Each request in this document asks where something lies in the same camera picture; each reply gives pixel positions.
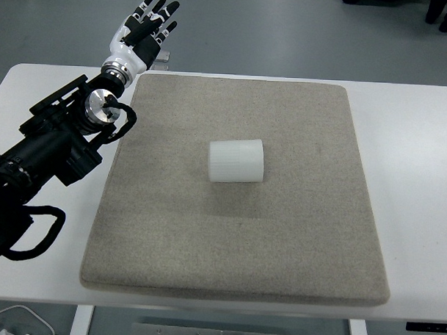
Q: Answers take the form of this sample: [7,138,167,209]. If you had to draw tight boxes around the lower metal floor plate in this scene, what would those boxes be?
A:
[150,63,169,71]

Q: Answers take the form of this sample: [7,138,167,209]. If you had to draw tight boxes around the white ribbed cup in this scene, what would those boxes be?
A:
[208,139,265,183]

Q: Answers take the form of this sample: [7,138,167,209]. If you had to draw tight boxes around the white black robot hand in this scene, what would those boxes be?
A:
[104,0,180,77]

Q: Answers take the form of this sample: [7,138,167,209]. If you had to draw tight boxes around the white table leg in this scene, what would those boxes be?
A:
[348,319,368,335]
[69,305,95,335]

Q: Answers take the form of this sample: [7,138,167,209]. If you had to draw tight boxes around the white cable on floor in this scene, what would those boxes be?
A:
[0,304,58,335]

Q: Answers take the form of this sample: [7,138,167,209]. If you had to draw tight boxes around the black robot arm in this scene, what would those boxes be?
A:
[0,61,137,205]

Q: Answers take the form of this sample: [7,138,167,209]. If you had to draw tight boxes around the beige felt mat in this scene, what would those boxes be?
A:
[79,74,390,306]

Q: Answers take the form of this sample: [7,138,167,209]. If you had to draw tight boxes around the metal floor plate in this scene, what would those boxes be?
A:
[150,63,169,71]
[157,50,170,62]

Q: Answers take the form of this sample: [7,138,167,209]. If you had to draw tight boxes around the white table leg left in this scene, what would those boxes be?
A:
[69,305,95,335]

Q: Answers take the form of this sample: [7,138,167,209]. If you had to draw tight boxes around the white table leg right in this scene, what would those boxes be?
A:
[348,319,368,335]

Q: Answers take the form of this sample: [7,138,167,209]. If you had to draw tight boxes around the black table control panel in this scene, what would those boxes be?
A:
[405,322,447,334]

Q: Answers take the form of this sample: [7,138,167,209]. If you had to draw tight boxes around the upper metal floor plate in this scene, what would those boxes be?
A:
[157,50,170,62]

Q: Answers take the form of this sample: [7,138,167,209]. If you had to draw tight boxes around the black sleeved cable loop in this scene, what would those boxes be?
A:
[0,202,68,269]

